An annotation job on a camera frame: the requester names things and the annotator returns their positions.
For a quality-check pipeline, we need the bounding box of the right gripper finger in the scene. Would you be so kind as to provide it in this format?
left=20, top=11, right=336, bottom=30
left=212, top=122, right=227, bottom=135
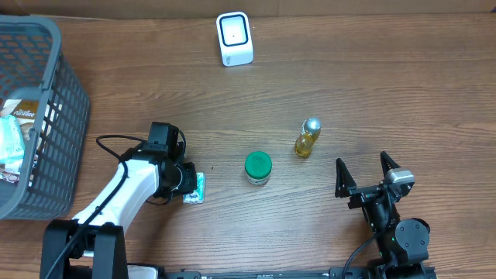
left=380, top=151, right=401, bottom=178
left=335, top=158, right=357, bottom=198

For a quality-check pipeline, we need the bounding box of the small teal white box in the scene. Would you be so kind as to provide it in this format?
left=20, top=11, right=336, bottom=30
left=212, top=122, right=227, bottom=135
left=183, top=172, right=206, bottom=205

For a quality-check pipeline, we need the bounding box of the yellow dish soap bottle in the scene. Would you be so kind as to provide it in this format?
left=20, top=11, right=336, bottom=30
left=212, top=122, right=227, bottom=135
left=294, top=118, right=321, bottom=158

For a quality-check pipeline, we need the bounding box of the green lid jar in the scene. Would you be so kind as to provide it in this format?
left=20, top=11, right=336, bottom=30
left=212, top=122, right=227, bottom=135
left=244, top=151, right=272, bottom=185

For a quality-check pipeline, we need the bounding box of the red white packet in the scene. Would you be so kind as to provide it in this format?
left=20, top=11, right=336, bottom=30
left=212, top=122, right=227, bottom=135
left=1, top=160, right=22, bottom=184

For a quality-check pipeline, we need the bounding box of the brown snack packet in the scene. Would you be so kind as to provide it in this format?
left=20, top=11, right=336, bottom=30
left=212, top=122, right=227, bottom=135
left=1, top=99, right=39, bottom=133

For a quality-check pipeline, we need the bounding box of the teal white pouch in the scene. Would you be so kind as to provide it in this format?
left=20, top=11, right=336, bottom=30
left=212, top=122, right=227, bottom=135
left=1, top=115, right=25, bottom=164

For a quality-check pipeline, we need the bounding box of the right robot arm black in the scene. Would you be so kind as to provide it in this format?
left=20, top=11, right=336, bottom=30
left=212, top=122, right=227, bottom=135
left=329, top=151, right=437, bottom=279

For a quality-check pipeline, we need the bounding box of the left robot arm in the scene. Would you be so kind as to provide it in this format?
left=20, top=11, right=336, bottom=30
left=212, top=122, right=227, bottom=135
left=40, top=122, right=198, bottom=279

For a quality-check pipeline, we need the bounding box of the white barcode scanner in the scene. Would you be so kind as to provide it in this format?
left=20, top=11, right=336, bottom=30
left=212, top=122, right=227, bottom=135
left=216, top=12, right=254, bottom=67

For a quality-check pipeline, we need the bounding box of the grey plastic shopping basket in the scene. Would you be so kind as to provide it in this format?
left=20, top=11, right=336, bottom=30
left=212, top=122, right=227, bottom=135
left=1, top=15, right=91, bottom=220

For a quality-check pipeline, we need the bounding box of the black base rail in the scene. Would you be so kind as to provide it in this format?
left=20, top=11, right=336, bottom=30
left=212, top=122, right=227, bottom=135
left=159, top=267, right=438, bottom=279

